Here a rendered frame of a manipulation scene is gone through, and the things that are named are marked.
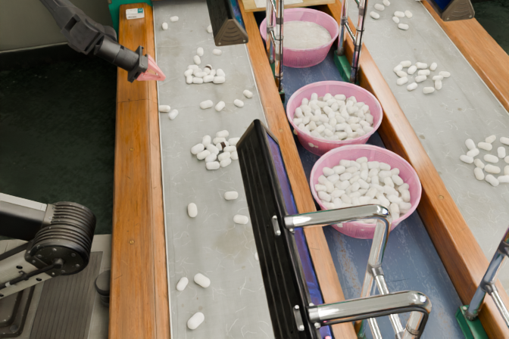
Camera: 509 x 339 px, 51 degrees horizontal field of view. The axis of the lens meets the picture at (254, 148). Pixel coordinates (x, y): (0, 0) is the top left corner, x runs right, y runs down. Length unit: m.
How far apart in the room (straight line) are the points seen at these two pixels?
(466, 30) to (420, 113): 0.46
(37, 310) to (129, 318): 0.47
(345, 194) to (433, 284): 0.29
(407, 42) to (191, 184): 0.91
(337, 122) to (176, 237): 0.58
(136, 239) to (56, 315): 0.39
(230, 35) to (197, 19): 0.73
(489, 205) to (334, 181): 0.37
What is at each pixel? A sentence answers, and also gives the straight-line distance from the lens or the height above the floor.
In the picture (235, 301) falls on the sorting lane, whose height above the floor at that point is 0.74.
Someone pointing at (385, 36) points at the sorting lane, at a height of 0.74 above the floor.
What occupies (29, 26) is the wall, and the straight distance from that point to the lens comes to 3.18.
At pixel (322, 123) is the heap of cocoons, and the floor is 0.72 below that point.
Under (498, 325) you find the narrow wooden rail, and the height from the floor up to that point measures 0.76.
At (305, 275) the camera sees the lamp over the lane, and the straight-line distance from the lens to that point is 0.77.
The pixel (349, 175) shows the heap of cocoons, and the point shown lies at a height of 0.74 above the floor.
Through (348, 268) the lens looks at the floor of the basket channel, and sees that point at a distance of 1.29.
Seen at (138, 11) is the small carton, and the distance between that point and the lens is 1.99.
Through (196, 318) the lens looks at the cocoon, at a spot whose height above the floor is 0.76.
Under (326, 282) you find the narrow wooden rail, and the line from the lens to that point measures 1.15.
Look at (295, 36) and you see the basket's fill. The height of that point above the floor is 0.74.
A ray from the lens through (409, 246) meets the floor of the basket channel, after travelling 1.35.
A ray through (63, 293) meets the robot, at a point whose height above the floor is 0.48.
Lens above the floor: 1.74
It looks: 44 degrees down
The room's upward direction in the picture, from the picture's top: 2 degrees counter-clockwise
